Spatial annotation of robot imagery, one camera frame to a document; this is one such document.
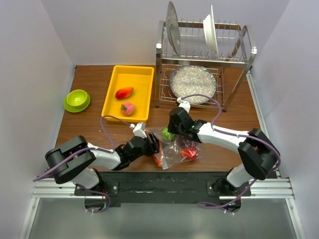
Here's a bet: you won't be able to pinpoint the green fake fruit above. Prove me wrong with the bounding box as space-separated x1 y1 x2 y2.
162 127 175 142

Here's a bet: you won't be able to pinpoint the clear zip top bag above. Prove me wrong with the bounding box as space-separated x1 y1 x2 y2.
153 127 202 170

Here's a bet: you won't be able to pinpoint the pink fake meat pack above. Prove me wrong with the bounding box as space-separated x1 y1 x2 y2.
121 102 135 116

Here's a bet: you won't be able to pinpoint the orange red fake mango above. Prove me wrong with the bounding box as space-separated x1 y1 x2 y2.
115 87 134 100

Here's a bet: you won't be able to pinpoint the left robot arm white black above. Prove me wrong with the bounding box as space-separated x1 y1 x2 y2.
39 133 160 195

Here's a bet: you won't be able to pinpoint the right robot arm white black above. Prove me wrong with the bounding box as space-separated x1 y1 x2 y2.
168 107 280 196

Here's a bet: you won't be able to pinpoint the purple fake grapes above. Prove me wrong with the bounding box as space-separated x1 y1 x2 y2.
176 137 196 149

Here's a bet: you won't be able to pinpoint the red fake apple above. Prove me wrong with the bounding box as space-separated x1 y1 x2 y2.
181 147 198 160

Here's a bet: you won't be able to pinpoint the speckled blue rim plate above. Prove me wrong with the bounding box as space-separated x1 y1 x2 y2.
169 66 217 98

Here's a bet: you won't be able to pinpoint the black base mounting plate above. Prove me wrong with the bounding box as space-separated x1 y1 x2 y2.
74 171 251 209

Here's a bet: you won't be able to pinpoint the yellow plastic tray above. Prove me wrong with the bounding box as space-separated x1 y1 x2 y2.
101 65 154 122

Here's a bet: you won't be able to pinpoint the steel dish rack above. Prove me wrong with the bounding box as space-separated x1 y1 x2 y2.
154 20 257 112

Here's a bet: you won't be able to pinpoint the green plastic bowl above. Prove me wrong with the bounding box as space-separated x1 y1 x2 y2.
63 89 91 113

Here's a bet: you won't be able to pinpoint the grey metal plate upright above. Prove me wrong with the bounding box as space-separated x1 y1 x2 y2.
165 1 180 56

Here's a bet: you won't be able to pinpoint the white plate upright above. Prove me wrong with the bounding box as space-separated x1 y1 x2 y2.
203 5 219 56

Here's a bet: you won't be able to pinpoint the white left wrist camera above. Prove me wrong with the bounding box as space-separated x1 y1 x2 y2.
129 122 147 138

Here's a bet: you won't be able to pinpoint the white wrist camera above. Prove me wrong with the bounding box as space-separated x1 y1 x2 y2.
129 122 147 138
176 98 191 113

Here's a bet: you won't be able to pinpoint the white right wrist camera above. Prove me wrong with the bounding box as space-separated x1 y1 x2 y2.
176 98 191 113

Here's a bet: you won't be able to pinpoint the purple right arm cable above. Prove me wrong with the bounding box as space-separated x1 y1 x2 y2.
181 94 281 210

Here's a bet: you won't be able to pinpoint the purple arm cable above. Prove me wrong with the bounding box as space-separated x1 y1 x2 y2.
32 116 134 182
181 94 281 210

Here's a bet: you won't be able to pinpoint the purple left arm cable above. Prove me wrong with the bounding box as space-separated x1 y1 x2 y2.
32 116 134 182

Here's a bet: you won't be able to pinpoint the aluminium frame rail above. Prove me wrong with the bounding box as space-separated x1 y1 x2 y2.
20 172 305 239

